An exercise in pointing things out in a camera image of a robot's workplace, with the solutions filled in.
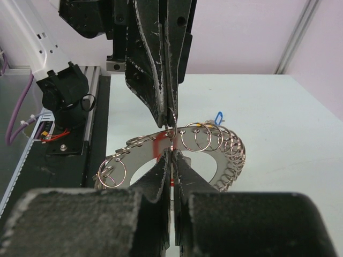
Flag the red tagged key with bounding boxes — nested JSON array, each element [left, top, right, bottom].
[[152, 131, 175, 189]]

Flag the white slotted cable duct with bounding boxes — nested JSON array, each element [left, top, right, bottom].
[[1, 109, 55, 213]]

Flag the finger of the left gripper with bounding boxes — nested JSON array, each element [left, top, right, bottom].
[[161, 1, 197, 112], [125, 1, 167, 128]]

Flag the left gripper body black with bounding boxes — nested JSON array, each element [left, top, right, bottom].
[[58, 0, 193, 73]]

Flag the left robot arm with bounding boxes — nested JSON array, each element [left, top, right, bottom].
[[1, 1, 196, 129]]

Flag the blue yellow tagged keys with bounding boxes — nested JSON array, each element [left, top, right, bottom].
[[205, 111, 225, 126]]

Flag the metal disc keyring holder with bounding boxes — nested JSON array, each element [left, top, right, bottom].
[[93, 122, 246, 192]]

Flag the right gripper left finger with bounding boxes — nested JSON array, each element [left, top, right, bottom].
[[1, 150, 172, 256]]

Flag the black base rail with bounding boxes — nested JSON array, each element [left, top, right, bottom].
[[6, 75, 110, 207]]

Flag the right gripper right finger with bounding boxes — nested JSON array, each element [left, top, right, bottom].
[[171, 150, 337, 256]]

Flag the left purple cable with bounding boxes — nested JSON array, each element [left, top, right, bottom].
[[0, 48, 51, 147]]

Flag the left aluminium frame post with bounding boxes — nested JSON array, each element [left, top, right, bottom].
[[274, 0, 322, 75]]

